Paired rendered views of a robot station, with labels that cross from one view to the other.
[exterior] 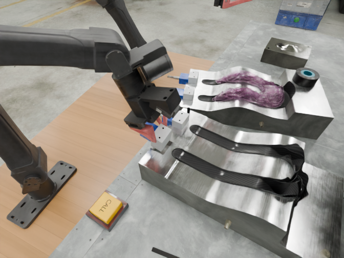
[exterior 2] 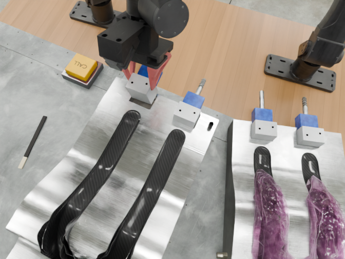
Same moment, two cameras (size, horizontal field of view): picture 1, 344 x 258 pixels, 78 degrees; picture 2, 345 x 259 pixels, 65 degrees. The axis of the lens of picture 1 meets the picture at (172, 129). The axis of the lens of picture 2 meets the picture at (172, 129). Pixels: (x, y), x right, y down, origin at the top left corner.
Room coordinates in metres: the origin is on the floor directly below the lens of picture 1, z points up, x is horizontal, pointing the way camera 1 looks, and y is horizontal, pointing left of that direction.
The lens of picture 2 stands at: (0.38, -0.29, 1.43)
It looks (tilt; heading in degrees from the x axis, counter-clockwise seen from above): 66 degrees down; 77
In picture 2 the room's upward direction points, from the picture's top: 7 degrees clockwise
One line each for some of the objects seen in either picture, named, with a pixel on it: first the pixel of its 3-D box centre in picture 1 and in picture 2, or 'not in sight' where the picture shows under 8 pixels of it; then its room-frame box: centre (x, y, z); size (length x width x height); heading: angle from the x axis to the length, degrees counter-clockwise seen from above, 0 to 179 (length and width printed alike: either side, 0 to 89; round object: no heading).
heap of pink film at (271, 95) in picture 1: (250, 86); (300, 234); (0.65, -0.29, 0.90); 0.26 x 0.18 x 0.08; 77
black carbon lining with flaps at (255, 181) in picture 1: (240, 156); (119, 190); (0.32, -0.18, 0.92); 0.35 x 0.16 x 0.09; 60
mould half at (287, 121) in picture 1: (248, 94); (293, 237); (0.66, -0.30, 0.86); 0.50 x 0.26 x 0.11; 77
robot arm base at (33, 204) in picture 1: (39, 185); (101, 8); (0.28, 0.37, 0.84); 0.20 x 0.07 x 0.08; 156
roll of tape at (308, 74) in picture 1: (305, 77); not in sight; (0.66, -0.49, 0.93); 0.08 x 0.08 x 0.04
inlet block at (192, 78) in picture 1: (182, 78); (306, 120); (0.76, -0.04, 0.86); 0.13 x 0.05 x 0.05; 77
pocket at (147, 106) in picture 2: (161, 149); (144, 101); (0.38, 0.03, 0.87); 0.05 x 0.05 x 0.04; 60
